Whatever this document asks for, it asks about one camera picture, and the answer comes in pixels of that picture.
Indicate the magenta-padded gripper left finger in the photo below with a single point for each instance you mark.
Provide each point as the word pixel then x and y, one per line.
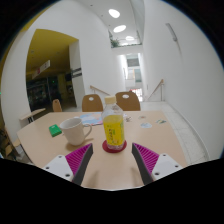
pixel 77 159

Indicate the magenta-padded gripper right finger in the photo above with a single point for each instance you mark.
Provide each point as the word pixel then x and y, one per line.
pixel 147 159

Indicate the clear bottle with yellow label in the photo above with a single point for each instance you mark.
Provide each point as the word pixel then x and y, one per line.
pixel 113 130

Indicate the white ceramic mug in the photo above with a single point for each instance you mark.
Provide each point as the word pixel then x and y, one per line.
pixel 73 131

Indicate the round red coaster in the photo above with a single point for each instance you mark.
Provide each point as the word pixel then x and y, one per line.
pixel 106 148

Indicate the round pale blue sticker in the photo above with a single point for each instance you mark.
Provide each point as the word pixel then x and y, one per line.
pixel 145 125

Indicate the small green box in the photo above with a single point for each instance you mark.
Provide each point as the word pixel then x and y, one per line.
pixel 55 130

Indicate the blue and yellow sticker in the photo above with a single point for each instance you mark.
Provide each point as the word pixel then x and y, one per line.
pixel 161 121

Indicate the round orange sticker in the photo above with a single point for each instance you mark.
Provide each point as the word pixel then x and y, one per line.
pixel 142 117

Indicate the wooden chairs group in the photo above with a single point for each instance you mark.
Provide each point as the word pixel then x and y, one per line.
pixel 92 104

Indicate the small wooden side table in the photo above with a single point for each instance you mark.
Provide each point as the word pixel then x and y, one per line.
pixel 31 114

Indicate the wooden stair handrail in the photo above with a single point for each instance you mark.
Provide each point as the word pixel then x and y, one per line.
pixel 156 87
pixel 99 90

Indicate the hanging white sign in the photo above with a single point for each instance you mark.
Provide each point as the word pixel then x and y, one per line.
pixel 41 69

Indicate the green balcony plant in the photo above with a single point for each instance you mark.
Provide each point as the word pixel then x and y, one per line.
pixel 114 42

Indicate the round ceiling lights group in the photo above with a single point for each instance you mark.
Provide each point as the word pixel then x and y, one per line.
pixel 114 13

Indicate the dark wall sign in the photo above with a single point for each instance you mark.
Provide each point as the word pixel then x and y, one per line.
pixel 76 72

